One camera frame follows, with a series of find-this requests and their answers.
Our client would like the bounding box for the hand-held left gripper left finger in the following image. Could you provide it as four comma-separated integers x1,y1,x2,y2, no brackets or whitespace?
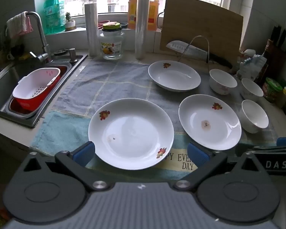
20,141,115,193

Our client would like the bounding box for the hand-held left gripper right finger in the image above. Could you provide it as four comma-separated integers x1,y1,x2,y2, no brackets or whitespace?
173,143,268,194

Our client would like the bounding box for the white plate with central stain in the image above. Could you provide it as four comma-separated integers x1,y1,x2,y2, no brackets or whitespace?
178,94,242,151

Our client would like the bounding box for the white plate with fruit print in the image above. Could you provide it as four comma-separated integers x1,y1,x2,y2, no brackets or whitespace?
88,98,174,170
148,60,201,92

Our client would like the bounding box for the white bowl with faint pattern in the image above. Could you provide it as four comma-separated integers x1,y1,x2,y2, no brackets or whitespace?
209,69,238,95

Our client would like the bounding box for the light blue printed mat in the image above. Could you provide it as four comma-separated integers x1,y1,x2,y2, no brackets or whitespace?
30,110,284,180

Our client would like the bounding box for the jar with yellow lid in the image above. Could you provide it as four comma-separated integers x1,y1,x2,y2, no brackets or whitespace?
276,86,286,109

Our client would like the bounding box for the red wash basin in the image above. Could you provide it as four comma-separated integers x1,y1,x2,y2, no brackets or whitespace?
5,64,71,121

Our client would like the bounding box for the grey-blue checkered towel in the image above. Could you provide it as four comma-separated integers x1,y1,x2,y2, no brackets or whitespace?
53,58,277,134

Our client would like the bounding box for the dark sauce bottle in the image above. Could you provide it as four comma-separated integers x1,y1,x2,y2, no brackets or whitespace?
255,39,274,86

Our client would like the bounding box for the wooden knife block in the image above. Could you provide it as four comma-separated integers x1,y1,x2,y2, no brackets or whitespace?
264,40,286,86

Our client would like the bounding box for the white strainer basket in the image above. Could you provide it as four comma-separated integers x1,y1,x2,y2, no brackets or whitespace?
12,67,61,100

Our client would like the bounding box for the white and blue plastic bag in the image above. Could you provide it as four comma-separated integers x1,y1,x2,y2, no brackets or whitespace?
236,49,267,81

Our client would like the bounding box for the sink drain knob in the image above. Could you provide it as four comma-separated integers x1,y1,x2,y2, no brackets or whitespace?
67,48,77,64

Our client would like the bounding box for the glass jar with green lid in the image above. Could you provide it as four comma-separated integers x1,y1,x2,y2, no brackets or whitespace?
100,22,126,60

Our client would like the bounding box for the metal kitchen faucet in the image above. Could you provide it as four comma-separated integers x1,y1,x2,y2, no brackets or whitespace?
26,11,53,63

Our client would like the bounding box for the small potted plant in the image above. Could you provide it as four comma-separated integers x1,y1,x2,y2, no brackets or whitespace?
65,12,76,32

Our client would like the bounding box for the wooden cutting board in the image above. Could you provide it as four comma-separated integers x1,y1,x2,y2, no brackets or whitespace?
159,0,244,69

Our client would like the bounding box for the clear plastic wrap roll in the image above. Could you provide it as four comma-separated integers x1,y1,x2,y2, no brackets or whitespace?
135,0,150,60

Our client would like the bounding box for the green detergent pump bottle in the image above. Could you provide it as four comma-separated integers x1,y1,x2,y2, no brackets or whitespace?
43,0,65,35

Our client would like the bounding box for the pink and white dishcloth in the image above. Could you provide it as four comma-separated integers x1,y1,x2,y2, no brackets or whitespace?
6,11,34,39

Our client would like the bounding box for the orange cooking oil bottle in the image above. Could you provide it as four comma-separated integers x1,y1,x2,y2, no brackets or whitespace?
127,0,159,31

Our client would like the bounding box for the black knife handle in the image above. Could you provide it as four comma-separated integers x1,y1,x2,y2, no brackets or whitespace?
278,29,286,49
270,25,282,46

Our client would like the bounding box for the metal wire rack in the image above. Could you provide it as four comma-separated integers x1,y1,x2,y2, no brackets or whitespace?
179,35,216,64

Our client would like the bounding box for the cleaver with black handle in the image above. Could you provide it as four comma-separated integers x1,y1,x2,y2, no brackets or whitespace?
166,40,233,69

